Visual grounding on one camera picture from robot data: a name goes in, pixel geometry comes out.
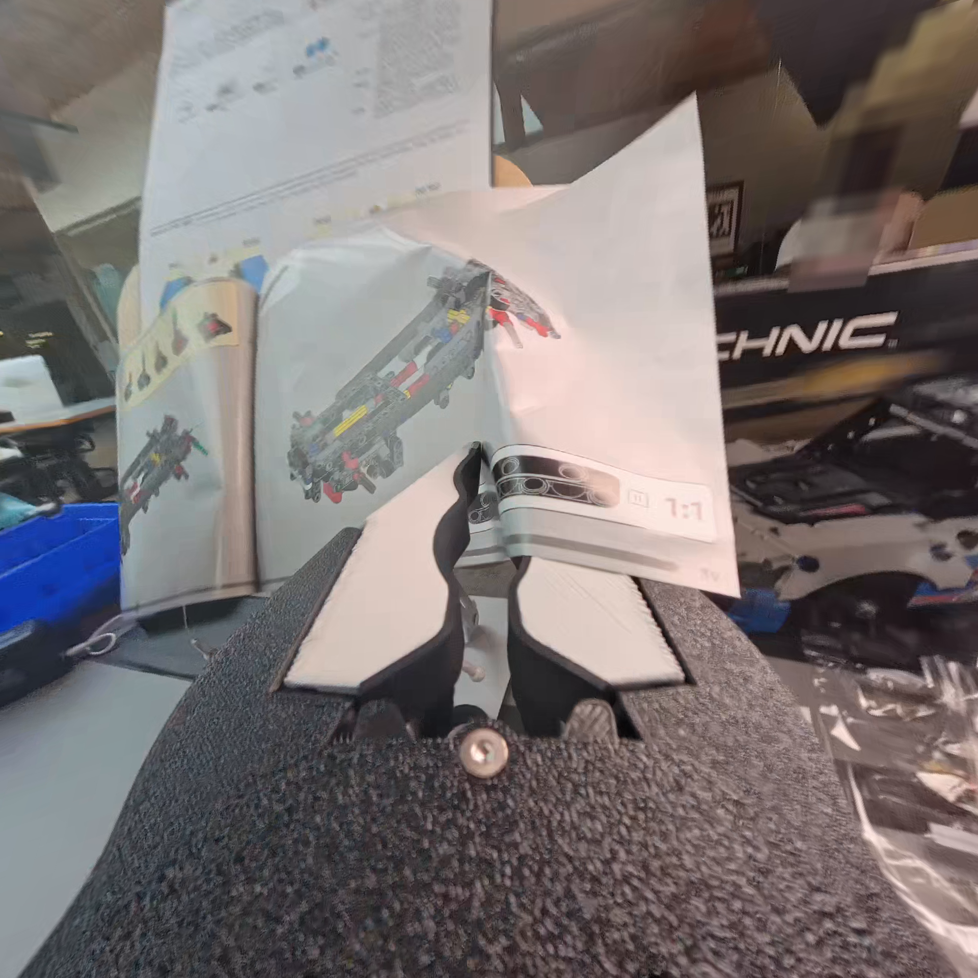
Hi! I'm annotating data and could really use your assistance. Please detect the blue plastic bin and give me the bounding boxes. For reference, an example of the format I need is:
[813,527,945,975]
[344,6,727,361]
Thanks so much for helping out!
[0,500,123,650]

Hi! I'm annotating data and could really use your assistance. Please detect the clear plastic bags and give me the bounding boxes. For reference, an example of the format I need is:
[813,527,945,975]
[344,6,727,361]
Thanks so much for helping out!
[795,649,978,978]

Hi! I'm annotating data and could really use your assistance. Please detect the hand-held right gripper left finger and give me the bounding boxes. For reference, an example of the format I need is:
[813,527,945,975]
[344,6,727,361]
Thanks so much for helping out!
[283,442,484,741]

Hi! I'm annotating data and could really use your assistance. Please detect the toy building instruction booklet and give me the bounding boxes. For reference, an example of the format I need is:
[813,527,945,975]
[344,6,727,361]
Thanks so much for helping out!
[115,0,742,612]

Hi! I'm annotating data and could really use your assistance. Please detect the wooden background table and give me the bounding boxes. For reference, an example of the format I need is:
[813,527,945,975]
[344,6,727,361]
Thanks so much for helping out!
[0,396,117,437]

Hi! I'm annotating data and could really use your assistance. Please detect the grey desk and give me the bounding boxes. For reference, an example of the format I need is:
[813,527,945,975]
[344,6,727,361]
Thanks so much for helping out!
[0,657,192,971]

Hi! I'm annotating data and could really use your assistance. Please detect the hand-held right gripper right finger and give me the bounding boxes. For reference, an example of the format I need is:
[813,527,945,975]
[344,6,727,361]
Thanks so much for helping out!
[506,558,688,741]

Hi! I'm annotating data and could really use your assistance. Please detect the black toy set box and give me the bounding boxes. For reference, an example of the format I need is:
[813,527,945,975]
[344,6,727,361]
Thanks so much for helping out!
[714,179,978,635]

